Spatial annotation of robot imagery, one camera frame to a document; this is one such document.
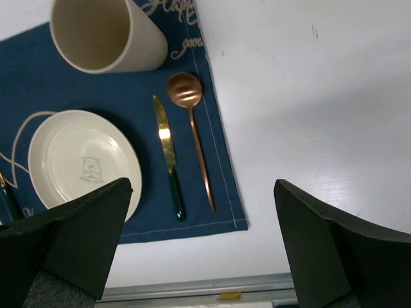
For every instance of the copper spoon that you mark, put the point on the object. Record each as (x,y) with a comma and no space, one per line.
(185,90)

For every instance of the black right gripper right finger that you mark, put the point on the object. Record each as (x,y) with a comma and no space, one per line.
(337,259)

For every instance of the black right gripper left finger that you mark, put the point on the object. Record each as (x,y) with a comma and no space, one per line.
(62,257)

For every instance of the gold knife green handle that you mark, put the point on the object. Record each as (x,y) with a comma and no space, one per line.
(164,133)

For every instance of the beige paper cup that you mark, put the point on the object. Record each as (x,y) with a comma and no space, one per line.
(98,37)

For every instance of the dark blue cloth placemat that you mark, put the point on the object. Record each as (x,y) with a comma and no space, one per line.
(170,116)

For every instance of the cream round plate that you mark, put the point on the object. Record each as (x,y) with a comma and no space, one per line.
(75,152)

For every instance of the gold fork green handle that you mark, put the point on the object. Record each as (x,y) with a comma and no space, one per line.
(9,201)

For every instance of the aluminium rail front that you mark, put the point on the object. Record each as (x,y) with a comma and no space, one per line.
(277,288)

